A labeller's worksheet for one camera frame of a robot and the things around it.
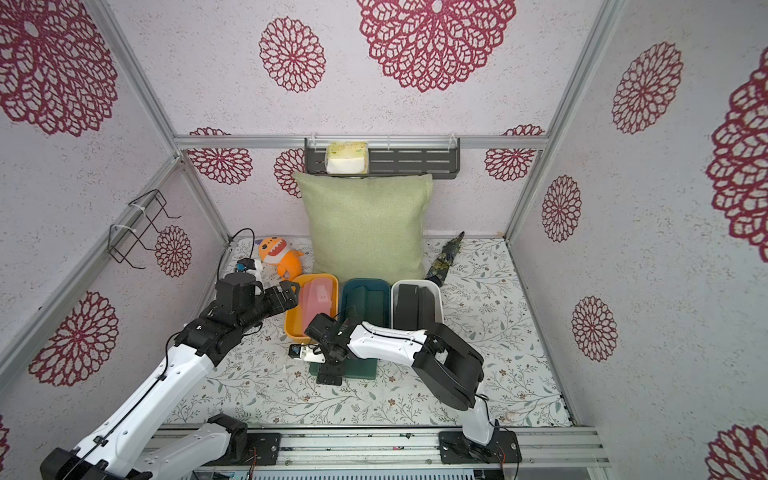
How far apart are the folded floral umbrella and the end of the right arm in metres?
0.51

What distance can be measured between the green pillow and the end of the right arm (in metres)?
0.30

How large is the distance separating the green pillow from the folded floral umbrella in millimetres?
173

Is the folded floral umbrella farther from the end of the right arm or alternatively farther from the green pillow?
the end of the right arm

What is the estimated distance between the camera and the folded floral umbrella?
1.11 m

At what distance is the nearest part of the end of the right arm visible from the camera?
63 cm

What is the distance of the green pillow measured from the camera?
2.88 feet
